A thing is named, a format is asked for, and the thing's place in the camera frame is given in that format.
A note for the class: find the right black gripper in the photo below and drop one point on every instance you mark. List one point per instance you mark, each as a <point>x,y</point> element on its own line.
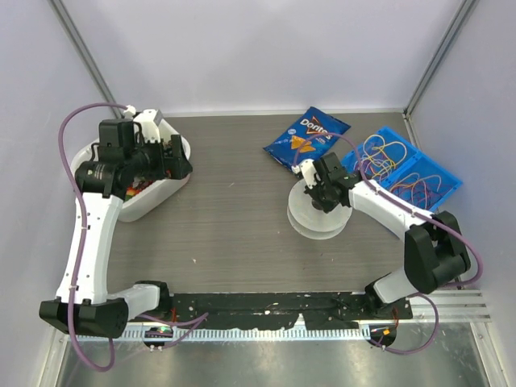
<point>326,207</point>

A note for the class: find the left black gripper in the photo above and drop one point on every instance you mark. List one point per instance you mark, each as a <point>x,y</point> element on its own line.
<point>167,168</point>

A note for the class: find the translucent white spool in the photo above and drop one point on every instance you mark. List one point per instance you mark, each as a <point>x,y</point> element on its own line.
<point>311,222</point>

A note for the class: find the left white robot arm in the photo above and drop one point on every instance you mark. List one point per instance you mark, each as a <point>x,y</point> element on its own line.
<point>82,303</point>

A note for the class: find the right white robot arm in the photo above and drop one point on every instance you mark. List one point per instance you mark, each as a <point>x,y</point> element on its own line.
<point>434,251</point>

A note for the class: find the blue Doritos chip bag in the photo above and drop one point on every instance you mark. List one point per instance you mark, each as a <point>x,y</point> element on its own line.
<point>311,136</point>

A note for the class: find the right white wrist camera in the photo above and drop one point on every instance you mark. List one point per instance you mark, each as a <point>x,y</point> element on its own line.
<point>307,170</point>

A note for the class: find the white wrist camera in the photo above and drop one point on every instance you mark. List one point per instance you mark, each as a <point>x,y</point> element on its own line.
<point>149,120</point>
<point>307,170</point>

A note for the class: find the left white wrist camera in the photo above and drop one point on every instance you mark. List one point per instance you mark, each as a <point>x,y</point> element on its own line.
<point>149,120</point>

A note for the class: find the blue plastic cable bin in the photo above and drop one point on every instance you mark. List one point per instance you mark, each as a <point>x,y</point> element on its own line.
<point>402,169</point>

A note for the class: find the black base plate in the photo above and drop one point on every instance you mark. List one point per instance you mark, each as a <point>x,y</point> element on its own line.
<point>273,311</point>

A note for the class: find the aluminium corner post left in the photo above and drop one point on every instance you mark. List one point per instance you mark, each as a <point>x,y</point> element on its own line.
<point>71,30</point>

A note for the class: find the aluminium corner post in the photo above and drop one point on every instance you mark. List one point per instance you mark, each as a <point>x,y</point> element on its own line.
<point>71,30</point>
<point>452,32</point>

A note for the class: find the white slotted cable duct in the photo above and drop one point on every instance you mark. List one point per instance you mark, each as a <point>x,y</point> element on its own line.
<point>155,333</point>

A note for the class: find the aluminium corner post right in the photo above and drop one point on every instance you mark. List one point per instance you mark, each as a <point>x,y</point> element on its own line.
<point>452,32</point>

